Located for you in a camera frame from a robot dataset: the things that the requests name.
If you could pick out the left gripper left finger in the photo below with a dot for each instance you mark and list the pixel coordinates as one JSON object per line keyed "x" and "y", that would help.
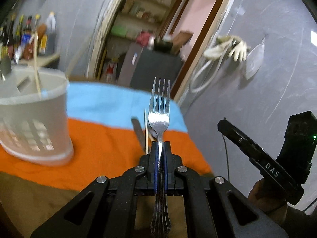
{"x": 108, "y": 207}

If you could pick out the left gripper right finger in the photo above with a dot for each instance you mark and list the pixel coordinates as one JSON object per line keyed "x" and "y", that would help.
{"x": 213, "y": 207}

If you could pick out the silver table knife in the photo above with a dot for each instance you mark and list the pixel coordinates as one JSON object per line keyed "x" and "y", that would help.
{"x": 140, "y": 134}

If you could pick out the wooden chopstick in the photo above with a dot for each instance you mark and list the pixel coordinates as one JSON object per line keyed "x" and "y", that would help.
{"x": 35, "y": 57}
{"x": 146, "y": 132}

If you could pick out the silver fork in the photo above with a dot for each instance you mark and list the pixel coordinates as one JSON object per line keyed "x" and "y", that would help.
{"x": 159, "y": 119}

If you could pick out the right hand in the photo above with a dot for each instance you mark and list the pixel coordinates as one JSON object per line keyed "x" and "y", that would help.
{"x": 272, "y": 205}

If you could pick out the striped blue orange brown cloth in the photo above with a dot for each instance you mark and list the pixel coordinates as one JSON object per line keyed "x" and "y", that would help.
{"x": 104, "y": 144}

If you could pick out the white plastic utensil holder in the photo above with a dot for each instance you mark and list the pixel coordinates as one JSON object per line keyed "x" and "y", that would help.
{"x": 33, "y": 128}

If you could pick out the clear hanging plastic bag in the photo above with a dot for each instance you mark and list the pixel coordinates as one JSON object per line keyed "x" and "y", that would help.
{"x": 254, "y": 60}

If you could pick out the white rubber gloves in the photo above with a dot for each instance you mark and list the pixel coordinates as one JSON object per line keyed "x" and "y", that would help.
{"x": 234, "y": 46}

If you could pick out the grey cabinet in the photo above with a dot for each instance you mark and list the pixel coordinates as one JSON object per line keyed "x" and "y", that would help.
{"x": 141, "y": 66}

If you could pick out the black bowl on cabinet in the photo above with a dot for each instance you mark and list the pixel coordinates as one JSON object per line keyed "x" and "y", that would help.
{"x": 162, "y": 46}

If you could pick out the green box on shelf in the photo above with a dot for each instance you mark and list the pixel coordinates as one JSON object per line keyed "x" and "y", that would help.
{"x": 118, "y": 30}

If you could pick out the clear cooking oil bottle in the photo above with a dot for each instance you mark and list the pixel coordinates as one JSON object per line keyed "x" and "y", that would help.
{"x": 51, "y": 22}

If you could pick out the dark sauce bottle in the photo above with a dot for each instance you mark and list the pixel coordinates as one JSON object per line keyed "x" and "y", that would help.
{"x": 10, "y": 39}

